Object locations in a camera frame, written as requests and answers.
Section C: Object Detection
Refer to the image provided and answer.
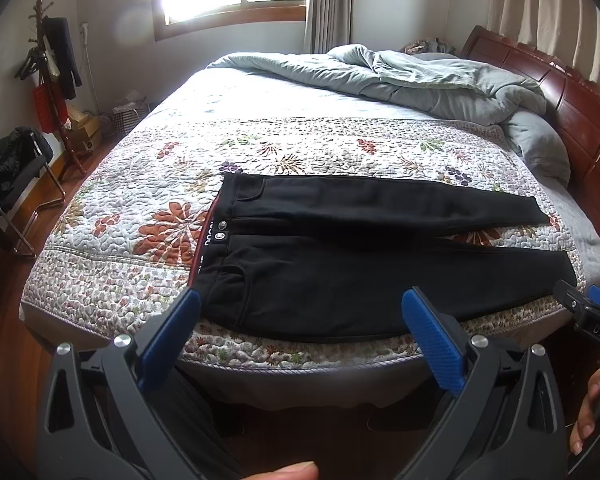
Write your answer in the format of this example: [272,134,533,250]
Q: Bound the black pants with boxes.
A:
[193,174,577,344]

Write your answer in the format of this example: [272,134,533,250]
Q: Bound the cardboard box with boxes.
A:
[65,104,102,153]

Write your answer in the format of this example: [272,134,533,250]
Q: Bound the grey-green duvet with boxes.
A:
[210,44,547,126]

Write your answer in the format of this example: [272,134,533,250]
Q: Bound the black hanging jacket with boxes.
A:
[42,16,82,100]

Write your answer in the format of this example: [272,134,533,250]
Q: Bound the person's left hand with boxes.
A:
[244,460,318,480]

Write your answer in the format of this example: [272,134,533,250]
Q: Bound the red bag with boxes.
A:
[33,84,58,133]

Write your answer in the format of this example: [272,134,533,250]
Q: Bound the wire basket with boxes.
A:
[112,102,150,136]

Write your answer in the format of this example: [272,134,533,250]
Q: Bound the black metal-frame chair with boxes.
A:
[0,127,67,258]

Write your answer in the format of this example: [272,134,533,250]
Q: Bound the wooden coat rack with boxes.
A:
[15,0,91,180]

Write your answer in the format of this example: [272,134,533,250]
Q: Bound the dark red wooden headboard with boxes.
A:
[460,25,600,236]

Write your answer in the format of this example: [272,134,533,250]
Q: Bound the person's right hand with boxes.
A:
[569,368,600,456]

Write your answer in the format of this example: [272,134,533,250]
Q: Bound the grey curtain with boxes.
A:
[303,0,353,54]

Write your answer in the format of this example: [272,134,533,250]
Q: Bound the grey pillow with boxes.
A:
[501,108,571,188]

